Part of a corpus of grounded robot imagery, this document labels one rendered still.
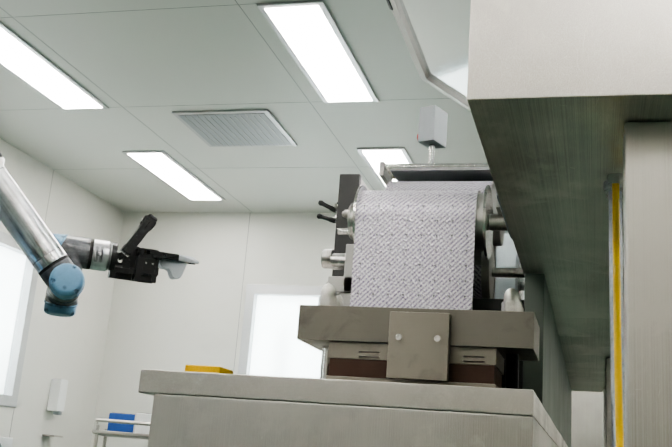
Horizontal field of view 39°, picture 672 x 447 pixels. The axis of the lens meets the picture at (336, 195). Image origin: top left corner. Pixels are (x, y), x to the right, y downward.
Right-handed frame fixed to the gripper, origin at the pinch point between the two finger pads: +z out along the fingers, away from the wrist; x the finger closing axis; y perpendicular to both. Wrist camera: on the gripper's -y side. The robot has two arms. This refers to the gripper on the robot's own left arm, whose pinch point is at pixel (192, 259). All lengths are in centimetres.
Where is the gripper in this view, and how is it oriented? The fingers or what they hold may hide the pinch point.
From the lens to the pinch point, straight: 241.5
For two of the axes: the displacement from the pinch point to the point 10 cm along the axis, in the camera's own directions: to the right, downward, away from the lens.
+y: -1.2, 9.8, -1.5
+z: 9.4, 1.6, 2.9
